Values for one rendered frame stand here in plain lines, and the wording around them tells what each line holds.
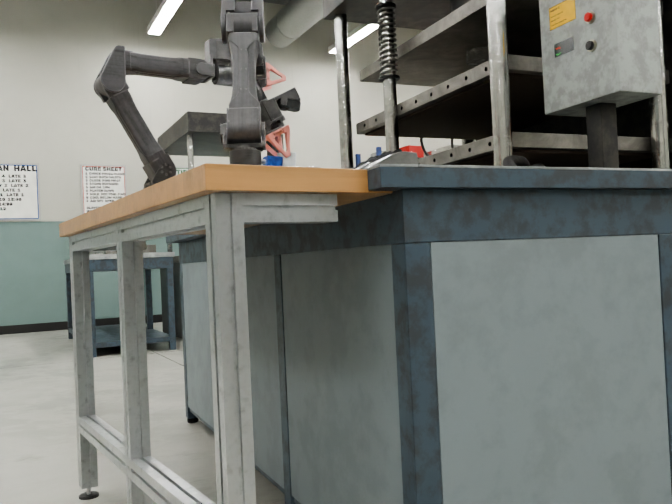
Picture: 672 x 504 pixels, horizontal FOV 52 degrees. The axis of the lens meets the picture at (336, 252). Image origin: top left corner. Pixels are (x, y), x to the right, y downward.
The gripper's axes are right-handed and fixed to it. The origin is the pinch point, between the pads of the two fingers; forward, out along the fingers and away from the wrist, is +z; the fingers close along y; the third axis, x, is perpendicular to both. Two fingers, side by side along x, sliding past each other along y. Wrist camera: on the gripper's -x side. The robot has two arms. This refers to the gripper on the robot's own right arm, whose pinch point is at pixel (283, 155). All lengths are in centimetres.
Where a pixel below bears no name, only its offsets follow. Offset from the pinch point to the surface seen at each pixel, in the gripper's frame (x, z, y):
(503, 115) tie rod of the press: -72, 21, 4
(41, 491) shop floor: 98, 57, 54
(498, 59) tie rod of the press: -80, 5, 5
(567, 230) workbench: -17, 33, -70
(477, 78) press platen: -84, 9, 25
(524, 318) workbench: -1, 42, -70
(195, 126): -104, -37, 444
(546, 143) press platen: -88, 37, 10
